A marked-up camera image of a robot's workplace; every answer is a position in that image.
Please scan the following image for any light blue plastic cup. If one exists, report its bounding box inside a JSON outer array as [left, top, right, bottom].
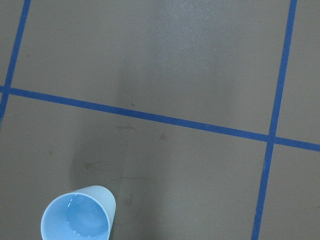
[[40, 185, 116, 240]]

